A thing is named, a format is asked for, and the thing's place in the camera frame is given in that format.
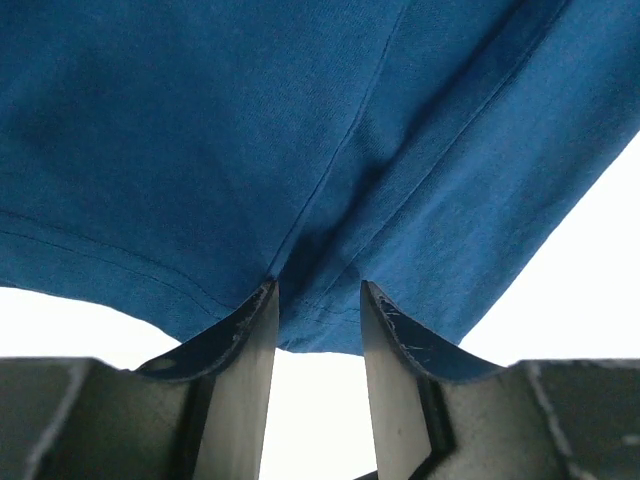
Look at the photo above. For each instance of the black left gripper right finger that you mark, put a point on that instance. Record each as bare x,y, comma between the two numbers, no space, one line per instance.
439,412

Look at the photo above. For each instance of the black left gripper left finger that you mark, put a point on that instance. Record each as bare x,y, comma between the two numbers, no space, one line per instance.
198,411

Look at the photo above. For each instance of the dark blue t-shirt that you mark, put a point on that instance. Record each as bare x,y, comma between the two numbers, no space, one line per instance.
165,158

